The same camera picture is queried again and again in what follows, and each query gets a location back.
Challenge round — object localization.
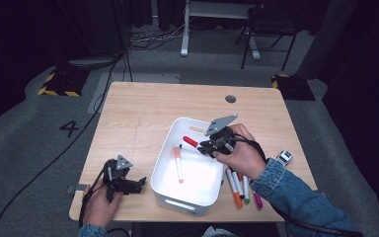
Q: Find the black yellow striped stand base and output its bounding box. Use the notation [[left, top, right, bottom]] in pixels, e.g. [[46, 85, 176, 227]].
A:
[[270, 73, 316, 102], [38, 67, 92, 98]]

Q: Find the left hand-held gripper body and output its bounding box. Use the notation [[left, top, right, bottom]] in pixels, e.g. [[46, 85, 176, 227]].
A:
[[102, 154, 134, 202]]

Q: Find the long black floor cable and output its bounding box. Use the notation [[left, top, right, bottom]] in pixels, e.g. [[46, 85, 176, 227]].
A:
[[0, 50, 126, 237]]

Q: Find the orange marker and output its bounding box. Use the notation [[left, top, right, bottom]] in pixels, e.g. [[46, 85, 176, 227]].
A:
[[225, 167, 244, 209]]

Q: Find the grey tape piece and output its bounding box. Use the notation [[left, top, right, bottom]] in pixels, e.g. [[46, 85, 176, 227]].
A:
[[67, 184, 88, 194]]

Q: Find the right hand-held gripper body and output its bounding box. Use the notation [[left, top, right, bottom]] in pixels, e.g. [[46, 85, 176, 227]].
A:
[[204, 114, 239, 158]]

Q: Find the small black white block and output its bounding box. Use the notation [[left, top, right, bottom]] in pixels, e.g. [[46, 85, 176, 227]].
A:
[[275, 150, 294, 167]]

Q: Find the person's left hand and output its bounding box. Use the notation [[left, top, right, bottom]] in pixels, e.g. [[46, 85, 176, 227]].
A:
[[82, 183, 124, 229]]

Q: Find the dark blue marker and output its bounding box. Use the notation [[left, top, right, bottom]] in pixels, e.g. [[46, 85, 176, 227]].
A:
[[178, 143, 200, 154]]

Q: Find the left hand-held gripper cable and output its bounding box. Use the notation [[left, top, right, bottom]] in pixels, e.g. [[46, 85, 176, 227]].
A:
[[78, 161, 132, 237]]

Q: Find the pink marker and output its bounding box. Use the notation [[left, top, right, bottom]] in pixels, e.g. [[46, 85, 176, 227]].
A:
[[173, 146, 185, 185]]

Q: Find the right hand-held gripper cable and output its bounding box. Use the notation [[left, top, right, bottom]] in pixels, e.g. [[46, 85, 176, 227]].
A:
[[233, 136, 364, 237]]

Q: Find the grey column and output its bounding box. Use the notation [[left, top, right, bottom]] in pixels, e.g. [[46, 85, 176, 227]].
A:
[[296, 0, 358, 80]]

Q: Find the black marker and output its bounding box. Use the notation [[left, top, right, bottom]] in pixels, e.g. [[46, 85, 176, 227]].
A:
[[231, 170, 246, 199]]

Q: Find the black chair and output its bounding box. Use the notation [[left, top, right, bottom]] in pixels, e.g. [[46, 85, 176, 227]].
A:
[[234, 3, 300, 72]]

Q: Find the white standing desk frame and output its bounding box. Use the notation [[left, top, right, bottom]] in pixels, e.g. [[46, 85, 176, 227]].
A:
[[180, 0, 263, 61]]

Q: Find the red marker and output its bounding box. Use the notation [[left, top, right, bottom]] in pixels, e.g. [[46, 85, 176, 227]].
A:
[[182, 135, 202, 149]]

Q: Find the magenta marker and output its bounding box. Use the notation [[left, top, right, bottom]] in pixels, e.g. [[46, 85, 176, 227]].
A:
[[253, 192, 264, 209]]

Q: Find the light grey cloth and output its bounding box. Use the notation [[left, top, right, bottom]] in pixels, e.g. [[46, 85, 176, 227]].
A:
[[200, 225, 241, 237]]

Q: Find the black stand pole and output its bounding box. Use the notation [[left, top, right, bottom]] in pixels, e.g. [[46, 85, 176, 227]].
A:
[[112, 0, 134, 83]]

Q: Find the bundle of floor cables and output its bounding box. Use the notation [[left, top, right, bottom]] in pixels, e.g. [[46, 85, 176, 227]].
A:
[[126, 19, 198, 52]]

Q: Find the hand-held gripper cable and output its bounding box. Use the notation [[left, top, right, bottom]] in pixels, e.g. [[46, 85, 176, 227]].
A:
[[78, 161, 132, 237], [233, 136, 364, 237]]

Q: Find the white plastic storage bin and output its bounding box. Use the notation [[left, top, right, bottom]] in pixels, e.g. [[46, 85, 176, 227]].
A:
[[150, 117, 230, 218]]

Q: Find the person's right hand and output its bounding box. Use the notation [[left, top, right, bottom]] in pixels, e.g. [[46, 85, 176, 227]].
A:
[[212, 123, 267, 182]]

